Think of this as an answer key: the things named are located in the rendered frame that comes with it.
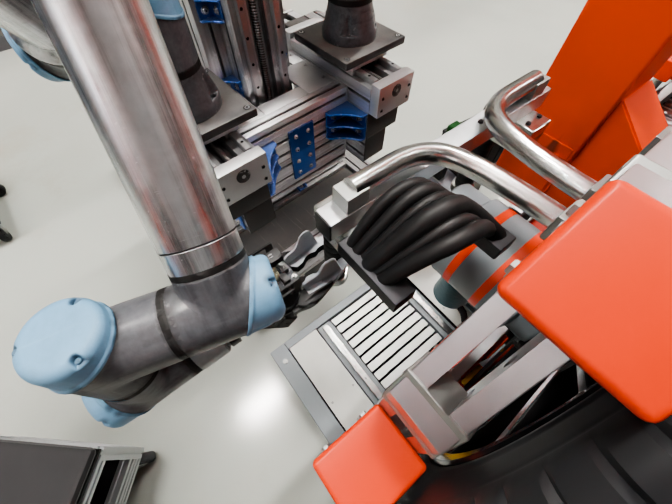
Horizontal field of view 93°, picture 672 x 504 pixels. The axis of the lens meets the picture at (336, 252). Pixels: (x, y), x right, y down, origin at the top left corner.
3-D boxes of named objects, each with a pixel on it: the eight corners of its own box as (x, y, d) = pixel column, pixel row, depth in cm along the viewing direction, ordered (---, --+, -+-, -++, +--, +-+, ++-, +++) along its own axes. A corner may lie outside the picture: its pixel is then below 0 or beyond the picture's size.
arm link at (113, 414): (84, 433, 32) (131, 435, 39) (187, 362, 35) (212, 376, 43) (62, 369, 35) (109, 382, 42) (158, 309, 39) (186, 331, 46)
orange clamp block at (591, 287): (594, 380, 20) (657, 434, 12) (491, 288, 23) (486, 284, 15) (695, 301, 18) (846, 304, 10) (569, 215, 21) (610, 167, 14)
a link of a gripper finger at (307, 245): (335, 219, 47) (289, 259, 44) (335, 241, 52) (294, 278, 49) (320, 208, 48) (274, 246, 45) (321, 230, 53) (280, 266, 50)
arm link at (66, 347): (141, 265, 29) (188, 308, 39) (2, 311, 27) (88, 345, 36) (151, 345, 26) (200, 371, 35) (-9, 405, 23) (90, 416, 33)
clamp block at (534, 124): (517, 158, 52) (534, 130, 47) (473, 129, 55) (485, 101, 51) (535, 145, 53) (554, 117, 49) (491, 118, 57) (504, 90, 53)
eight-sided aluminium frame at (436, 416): (382, 453, 58) (567, 476, 11) (358, 421, 61) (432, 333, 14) (553, 286, 75) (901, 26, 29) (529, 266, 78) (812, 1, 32)
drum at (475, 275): (501, 357, 47) (558, 326, 35) (400, 259, 56) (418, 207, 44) (555, 302, 52) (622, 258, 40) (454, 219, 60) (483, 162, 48)
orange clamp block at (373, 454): (415, 465, 37) (355, 527, 34) (370, 406, 40) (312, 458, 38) (430, 468, 31) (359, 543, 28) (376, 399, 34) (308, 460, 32)
